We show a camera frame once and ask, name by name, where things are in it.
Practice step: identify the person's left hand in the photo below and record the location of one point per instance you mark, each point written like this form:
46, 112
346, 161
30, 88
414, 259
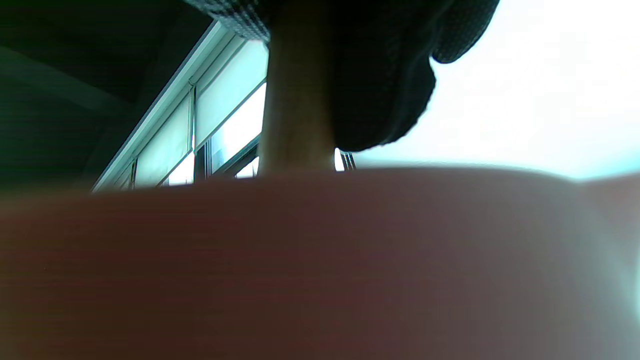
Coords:
380, 70

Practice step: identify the pink salad bowl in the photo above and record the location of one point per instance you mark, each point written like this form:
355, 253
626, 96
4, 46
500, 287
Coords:
300, 270

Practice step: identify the white roller blind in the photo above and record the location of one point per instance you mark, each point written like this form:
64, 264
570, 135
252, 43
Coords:
220, 110

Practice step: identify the black window frame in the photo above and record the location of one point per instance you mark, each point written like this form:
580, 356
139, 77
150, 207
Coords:
200, 165

